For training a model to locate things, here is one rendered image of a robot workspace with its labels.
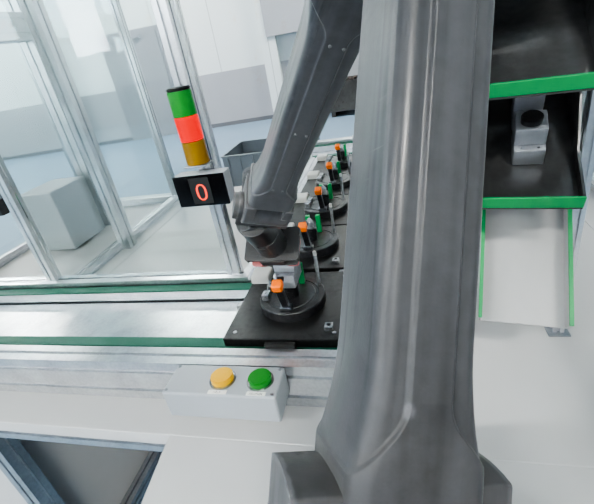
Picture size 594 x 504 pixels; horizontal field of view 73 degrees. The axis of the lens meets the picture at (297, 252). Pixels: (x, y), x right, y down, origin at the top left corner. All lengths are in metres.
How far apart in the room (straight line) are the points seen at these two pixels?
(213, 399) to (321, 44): 0.58
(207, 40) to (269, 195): 9.07
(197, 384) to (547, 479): 0.56
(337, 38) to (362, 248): 0.21
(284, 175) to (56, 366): 0.70
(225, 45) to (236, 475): 9.06
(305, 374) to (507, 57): 0.59
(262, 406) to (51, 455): 0.84
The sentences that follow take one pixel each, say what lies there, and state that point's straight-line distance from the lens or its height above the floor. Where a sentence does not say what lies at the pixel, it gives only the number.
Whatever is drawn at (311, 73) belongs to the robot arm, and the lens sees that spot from 0.38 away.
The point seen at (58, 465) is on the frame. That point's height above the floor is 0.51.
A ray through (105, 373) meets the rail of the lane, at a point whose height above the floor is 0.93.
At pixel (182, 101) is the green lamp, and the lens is 0.88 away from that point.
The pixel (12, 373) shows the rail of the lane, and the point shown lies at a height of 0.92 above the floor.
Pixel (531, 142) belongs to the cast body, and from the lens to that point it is 0.73.
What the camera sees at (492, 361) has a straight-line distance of 0.89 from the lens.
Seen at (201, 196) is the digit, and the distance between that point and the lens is 0.92.
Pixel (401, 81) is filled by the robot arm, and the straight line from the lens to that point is 0.18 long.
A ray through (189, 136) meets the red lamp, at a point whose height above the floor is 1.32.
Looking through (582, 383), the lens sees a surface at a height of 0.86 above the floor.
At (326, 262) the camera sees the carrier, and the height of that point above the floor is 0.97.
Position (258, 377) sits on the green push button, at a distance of 0.72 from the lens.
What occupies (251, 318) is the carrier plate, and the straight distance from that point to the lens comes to 0.86.
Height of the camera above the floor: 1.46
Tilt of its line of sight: 27 degrees down
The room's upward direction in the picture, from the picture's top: 11 degrees counter-clockwise
